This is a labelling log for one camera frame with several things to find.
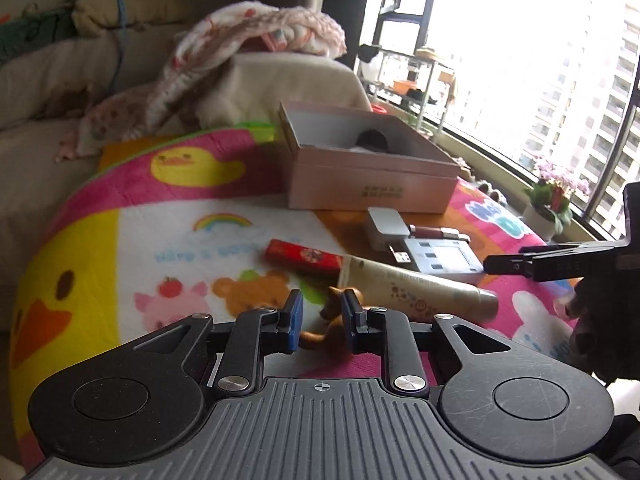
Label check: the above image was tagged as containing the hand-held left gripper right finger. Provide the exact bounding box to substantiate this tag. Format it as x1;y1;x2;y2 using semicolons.
340;289;513;395

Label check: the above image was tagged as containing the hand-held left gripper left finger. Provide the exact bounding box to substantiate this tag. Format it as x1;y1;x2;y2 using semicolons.
131;289;305;395

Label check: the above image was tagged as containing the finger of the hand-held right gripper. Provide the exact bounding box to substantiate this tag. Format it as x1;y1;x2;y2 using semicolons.
484;240;640;283
622;180;640;242

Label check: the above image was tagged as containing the brown deer figurine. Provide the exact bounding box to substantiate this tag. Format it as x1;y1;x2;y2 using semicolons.
299;285;366;353

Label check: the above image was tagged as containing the red lighter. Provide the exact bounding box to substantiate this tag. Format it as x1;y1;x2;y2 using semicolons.
264;239;346;276

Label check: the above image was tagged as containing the cream cosmetic tube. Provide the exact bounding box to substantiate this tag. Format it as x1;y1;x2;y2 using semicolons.
337;254;500;323

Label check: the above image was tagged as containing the white cube charger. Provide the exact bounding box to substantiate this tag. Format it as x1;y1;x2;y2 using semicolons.
362;206;411;251

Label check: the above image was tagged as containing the white device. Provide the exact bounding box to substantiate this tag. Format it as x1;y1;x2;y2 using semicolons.
400;237;486;285

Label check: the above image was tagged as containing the red and silver flash drive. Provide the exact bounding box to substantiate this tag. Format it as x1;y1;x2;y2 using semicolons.
407;225;472;242

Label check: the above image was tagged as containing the pink cardboard box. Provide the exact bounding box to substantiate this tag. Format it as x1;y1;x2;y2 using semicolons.
277;100;460;215

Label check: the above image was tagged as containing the potted pink flower plant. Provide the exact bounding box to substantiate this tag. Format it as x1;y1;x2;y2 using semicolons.
522;157;591;241

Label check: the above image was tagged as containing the colourful cartoon play mat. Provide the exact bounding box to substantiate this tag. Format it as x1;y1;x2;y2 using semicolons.
10;125;591;461

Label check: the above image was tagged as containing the metal shelf rack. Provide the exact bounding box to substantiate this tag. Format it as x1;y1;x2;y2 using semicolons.
357;45;458;141

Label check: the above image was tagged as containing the beige covered sofa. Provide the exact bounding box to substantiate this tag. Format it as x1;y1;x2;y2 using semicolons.
0;25;373;281

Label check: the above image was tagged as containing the pink printed blanket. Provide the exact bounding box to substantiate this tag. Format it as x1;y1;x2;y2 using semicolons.
55;2;348;161

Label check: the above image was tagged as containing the green plush toy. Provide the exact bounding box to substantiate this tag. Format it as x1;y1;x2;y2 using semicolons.
0;7;83;63

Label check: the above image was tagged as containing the beige cushion with blue strap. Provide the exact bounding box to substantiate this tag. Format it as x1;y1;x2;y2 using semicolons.
72;0;191;38

